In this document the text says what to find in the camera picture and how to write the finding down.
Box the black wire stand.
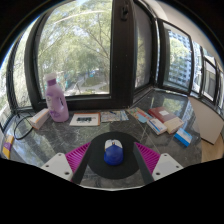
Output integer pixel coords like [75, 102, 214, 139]
[12, 112, 34, 141]

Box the black window handle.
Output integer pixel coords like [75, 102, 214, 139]
[120, 2, 130, 21]

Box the red hardcover book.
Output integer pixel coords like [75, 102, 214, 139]
[147, 106, 185, 135]

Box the orange and white cardboard box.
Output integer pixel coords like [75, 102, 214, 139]
[27, 107, 51, 131]

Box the blue and white computer mouse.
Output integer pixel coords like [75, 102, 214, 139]
[103, 138, 125, 167]

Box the yellow and purple book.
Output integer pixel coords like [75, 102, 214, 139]
[1, 134, 15, 160]

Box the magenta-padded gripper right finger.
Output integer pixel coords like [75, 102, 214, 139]
[133, 142, 184, 186]

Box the small blue box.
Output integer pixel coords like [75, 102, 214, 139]
[173, 127, 194, 148]

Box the purple detergent bottle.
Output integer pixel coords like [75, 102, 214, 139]
[44, 72, 70, 123]

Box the white card with dark print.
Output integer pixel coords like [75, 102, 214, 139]
[68, 112, 102, 128]

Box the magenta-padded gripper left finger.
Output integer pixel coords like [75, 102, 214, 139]
[39, 142, 92, 185]

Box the colourful printed leaflet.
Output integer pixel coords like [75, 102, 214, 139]
[126, 106, 154, 124]

